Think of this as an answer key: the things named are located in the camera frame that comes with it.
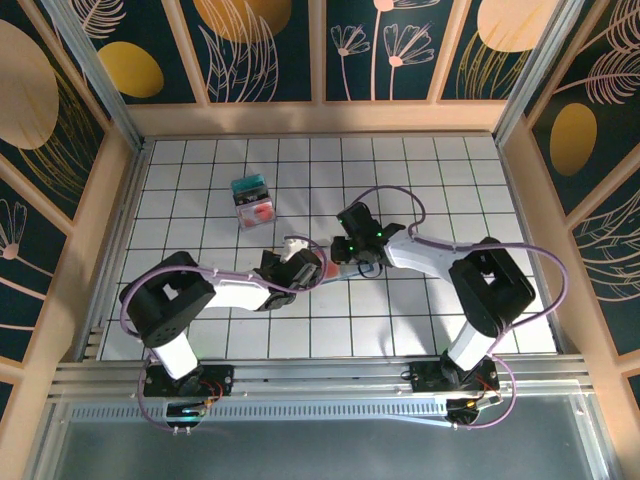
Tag white red card stack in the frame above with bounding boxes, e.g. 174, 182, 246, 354
238, 202, 275, 229

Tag teal and pink box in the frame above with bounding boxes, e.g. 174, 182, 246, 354
229, 173, 277, 232

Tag teal card stack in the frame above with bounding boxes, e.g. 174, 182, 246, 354
231, 174, 266, 194

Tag black electronics board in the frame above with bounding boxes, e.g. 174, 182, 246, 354
444, 396, 503, 432
164, 401, 207, 434

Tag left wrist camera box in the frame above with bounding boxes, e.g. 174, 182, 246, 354
278, 236, 312, 262

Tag aluminium mounting rail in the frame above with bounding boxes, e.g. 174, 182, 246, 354
49, 355, 594, 401

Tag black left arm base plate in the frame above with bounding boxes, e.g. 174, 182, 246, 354
143, 363, 236, 399

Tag slotted grey cable duct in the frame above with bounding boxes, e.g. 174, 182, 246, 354
69, 404, 451, 422

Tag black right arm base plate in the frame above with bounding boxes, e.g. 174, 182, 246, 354
408, 359, 501, 394

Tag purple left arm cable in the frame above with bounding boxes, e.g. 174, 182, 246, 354
118, 235, 330, 432

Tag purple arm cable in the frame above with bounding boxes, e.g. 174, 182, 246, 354
118, 235, 330, 432
347, 185, 569, 431

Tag grey metal base plate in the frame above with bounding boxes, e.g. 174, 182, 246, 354
24, 394, 619, 480

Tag aluminium side rail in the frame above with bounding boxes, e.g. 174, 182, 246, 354
74, 142, 151, 361

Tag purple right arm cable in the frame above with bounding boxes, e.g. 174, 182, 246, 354
347, 185, 569, 431

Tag aluminium corner post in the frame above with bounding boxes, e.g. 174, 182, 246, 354
39, 0, 147, 147
492, 0, 587, 146

